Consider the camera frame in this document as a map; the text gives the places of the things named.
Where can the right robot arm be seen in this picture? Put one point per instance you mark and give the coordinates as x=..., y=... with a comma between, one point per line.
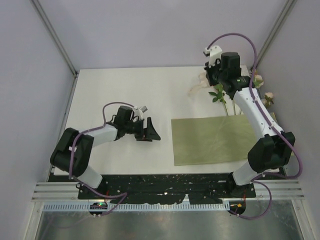
x=272, y=149

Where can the aluminium frame post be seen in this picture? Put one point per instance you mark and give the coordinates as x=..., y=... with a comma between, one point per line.
x=53, y=34
x=276, y=28

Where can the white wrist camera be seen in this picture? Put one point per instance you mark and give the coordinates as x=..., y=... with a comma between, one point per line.
x=138, y=112
x=213, y=52

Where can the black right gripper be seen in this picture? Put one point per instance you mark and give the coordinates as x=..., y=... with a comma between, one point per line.
x=213, y=75

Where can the green wrapping paper sheet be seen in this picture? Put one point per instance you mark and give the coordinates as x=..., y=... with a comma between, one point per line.
x=211, y=140

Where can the white rose stem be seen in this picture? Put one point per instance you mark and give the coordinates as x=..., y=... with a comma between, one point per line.
x=257, y=83

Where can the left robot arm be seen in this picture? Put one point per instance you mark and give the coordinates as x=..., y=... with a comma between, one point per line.
x=73, y=150

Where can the right aluminium frame post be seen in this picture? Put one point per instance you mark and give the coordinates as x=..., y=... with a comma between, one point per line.
x=276, y=28

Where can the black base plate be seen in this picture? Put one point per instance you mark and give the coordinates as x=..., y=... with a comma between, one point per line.
x=167, y=189

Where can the pink rose stem left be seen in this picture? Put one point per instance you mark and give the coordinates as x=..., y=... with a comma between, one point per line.
x=217, y=95

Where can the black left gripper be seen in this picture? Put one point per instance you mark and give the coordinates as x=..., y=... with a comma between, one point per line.
x=144, y=129

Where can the cream ribbon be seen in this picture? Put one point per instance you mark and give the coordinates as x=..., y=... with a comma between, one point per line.
x=202, y=83

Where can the white slotted cable duct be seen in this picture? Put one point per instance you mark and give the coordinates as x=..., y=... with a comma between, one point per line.
x=103, y=207

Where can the aluminium front rail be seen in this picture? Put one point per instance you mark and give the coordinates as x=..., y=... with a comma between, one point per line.
x=67, y=191

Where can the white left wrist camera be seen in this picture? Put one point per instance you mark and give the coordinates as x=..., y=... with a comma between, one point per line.
x=138, y=112

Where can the pale pink rose stem right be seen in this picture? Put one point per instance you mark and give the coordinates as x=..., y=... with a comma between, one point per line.
x=268, y=99

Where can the pink rose stem middle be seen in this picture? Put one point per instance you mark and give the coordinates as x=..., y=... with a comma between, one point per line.
x=234, y=107

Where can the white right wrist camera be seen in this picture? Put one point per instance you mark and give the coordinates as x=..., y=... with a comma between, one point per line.
x=213, y=52

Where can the left aluminium frame post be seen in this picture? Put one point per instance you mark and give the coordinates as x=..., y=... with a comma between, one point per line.
x=53, y=34

